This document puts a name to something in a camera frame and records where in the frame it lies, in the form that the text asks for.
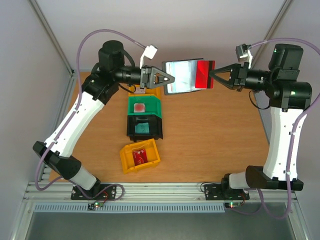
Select near yellow plastic bin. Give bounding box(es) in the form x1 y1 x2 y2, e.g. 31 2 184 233
119 138 161 174

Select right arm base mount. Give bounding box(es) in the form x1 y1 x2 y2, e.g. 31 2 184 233
200 183 250 201

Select red card in bin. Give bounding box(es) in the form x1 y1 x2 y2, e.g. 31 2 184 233
132 149 148 166

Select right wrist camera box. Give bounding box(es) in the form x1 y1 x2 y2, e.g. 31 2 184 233
235 44 253 69

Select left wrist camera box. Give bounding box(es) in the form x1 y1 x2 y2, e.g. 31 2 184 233
139 44 158 69

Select white red-circle cards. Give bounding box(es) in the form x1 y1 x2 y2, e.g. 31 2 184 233
133 103 146 113

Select far yellow plastic bin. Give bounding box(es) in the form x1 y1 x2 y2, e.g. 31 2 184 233
128 85 162 99

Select teal cards in bin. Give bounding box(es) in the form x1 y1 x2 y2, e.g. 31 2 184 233
134 122 150 134

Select green plastic bin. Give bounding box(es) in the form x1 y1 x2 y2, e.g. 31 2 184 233
127 95 162 118

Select aluminium front rail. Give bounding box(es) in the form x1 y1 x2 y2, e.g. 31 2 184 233
23 181 298 203

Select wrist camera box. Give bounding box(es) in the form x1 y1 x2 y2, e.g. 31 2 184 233
235 44 253 69
139 44 158 69

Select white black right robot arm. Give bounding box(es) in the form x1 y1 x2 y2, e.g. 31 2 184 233
209 43 312 198

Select beige patterned cards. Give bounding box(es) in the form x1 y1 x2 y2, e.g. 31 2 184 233
134 86 146 95

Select slotted grey cable duct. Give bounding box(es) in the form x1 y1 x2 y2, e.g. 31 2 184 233
33 202 225 214

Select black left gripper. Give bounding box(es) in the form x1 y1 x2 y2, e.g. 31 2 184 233
114 64 176 90

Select yellow plastic bin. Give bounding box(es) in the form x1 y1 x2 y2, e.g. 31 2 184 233
128 85 162 99
119 138 161 174

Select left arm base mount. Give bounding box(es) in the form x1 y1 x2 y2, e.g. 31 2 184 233
70 183 117 201

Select black plastic bin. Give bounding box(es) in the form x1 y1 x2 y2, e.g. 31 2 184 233
126 114 163 142

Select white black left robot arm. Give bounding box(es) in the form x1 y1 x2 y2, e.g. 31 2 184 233
32 40 175 199

